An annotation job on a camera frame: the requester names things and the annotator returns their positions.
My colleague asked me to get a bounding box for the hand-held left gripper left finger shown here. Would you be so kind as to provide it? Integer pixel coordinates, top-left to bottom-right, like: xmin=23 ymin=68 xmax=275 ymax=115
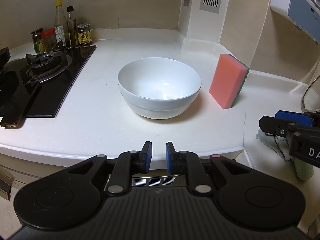
xmin=65 ymin=141 xmax=153 ymax=197

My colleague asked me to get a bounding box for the metal rimmed pot lid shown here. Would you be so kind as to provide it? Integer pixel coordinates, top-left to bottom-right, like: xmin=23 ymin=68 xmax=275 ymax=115
xmin=300 ymin=74 xmax=320 ymax=113

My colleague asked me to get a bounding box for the clear bottle with yellow cap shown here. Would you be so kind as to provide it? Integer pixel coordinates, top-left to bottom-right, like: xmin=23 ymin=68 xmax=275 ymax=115
xmin=54 ymin=0 xmax=71 ymax=48

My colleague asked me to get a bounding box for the gas burner with black grate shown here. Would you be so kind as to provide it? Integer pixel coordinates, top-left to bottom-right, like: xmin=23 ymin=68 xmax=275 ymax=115
xmin=19 ymin=40 xmax=73 ymax=84

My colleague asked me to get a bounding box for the grey cloth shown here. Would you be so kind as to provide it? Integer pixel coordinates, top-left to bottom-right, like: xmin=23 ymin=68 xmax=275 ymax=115
xmin=256 ymin=127 xmax=294 ymax=162

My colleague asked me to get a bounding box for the oil bottle with black cap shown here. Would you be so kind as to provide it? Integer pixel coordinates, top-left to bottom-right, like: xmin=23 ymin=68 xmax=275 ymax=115
xmin=66 ymin=5 xmax=79 ymax=47

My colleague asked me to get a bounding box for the jar with red lid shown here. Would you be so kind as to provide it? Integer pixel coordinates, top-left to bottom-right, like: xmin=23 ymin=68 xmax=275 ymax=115
xmin=41 ymin=28 xmax=59 ymax=52

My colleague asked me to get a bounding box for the white pipe column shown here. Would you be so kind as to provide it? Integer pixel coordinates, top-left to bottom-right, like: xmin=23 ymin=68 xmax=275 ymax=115
xmin=179 ymin=0 xmax=237 ymax=54

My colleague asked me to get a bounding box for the white ceramic bowl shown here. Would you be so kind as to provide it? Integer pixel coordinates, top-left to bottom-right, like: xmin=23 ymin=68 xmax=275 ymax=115
xmin=117 ymin=57 xmax=202 ymax=120

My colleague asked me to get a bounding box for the dark cookware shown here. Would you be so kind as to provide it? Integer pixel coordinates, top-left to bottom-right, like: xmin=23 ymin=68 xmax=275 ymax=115
xmin=0 ymin=47 xmax=25 ymax=99

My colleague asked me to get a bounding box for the black glass gas cooktop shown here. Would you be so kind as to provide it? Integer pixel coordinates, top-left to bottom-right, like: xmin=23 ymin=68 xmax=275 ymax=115
xmin=0 ymin=45 xmax=97 ymax=118

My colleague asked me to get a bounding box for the gold smartphone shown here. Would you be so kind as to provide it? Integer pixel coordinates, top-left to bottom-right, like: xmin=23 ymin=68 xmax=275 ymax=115
xmin=0 ymin=82 xmax=42 ymax=128

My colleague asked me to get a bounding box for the glass jar with yellow label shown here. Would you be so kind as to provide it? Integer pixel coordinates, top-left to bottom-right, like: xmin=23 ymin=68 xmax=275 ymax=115
xmin=76 ymin=23 xmax=93 ymax=47

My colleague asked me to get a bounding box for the white and blue wall appliance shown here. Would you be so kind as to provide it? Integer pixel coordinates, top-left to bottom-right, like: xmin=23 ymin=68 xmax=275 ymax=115
xmin=270 ymin=0 xmax=320 ymax=44

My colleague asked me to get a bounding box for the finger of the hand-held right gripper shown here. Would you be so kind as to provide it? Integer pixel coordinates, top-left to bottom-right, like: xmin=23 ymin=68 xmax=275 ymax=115
xmin=259 ymin=116 xmax=301 ymax=140
xmin=275 ymin=110 xmax=320 ymax=128

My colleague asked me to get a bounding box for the jar with dark lid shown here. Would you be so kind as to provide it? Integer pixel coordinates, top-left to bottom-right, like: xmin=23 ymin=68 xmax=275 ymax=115
xmin=31 ymin=28 xmax=44 ymax=54

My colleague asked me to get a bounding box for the pink and green sponge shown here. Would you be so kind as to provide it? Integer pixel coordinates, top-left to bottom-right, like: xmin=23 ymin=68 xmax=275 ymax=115
xmin=209 ymin=53 xmax=250 ymax=110

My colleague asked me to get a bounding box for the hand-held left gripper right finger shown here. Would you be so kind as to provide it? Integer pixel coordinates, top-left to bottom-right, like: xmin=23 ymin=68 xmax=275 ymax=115
xmin=166 ymin=142 xmax=253 ymax=196

